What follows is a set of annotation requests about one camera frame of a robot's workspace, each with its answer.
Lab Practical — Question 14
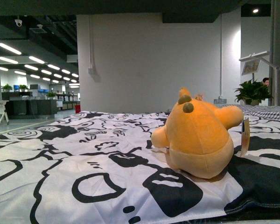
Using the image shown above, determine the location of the orange plush toy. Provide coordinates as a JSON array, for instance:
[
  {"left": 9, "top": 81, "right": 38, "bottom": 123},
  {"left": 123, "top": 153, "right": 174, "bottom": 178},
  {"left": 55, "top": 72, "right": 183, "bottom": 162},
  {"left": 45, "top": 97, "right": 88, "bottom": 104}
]
[{"left": 151, "top": 87, "right": 244, "bottom": 179}]

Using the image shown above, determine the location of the red bin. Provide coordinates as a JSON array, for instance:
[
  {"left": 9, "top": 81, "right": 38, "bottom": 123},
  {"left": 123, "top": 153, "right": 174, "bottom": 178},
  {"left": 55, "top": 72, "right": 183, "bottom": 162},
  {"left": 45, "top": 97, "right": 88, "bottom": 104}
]
[{"left": 75, "top": 105, "right": 81, "bottom": 113}]

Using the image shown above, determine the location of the black and white patterned blanket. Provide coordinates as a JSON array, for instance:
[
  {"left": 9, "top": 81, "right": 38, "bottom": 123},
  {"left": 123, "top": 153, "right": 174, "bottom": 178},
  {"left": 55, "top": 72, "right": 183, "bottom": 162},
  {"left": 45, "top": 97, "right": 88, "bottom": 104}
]
[{"left": 0, "top": 112, "right": 280, "bottom": 224}]

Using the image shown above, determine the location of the paper hang tag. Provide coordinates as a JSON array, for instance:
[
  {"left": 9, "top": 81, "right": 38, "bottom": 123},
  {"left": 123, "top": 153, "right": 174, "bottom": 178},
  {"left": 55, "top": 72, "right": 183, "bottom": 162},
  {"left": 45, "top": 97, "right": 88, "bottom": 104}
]
[{"left": 240, "top": 118, "right": 250, "bottom": 157}]

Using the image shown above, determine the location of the green potted plant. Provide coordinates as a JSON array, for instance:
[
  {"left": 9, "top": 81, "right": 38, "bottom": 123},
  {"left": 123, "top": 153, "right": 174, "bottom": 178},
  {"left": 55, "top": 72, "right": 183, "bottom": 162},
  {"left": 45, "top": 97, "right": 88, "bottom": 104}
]
[{"left": 235, "top": 80, "right": 273, "bottom": 105}]

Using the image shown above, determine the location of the framed picture on stand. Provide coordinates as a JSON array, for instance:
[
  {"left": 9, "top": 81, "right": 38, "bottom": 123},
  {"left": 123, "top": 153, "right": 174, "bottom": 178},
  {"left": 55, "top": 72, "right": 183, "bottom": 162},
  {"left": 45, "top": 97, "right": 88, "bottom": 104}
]
[{"left": 241, "top": 59, "right": 261, "bottom": 76}]

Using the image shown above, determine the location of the dark office counter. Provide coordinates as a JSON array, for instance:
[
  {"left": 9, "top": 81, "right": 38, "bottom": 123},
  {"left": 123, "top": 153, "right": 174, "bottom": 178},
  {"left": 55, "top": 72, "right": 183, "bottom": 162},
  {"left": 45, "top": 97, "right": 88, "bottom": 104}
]
[{"left": 1, "top": 92, "right": 58, "bottom": 119}]

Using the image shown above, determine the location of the person's head behind plant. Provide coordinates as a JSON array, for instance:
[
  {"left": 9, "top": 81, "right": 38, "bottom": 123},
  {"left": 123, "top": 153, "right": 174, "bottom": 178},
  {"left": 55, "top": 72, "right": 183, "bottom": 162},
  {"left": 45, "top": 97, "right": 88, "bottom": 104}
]
[{"left": 262, "top": 77, "right": 269, "bottom": 87}]

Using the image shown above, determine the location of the white desk lamp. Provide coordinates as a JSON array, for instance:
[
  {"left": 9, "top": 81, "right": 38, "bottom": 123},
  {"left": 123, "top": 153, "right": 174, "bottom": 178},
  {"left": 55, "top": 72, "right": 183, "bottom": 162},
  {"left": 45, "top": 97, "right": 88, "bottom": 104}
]
[{"left": 239, "top": 51, "right": 280, "bottom": 106}]

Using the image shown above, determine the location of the striped grey bedding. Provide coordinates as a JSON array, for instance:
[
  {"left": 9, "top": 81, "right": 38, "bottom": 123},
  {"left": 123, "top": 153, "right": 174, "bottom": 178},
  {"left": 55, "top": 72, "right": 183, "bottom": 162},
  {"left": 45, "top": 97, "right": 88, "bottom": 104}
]
[{"left": 216, "top": 104, "right": 280, "bottom": 123}]

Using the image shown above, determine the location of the white security camera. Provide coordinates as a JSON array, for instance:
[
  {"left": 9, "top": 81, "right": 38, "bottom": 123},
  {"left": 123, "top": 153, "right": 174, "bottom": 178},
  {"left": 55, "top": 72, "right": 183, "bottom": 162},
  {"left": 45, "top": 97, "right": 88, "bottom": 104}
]
[{"left": 14, "top": 19, "right": 22, "bottom": 27}]

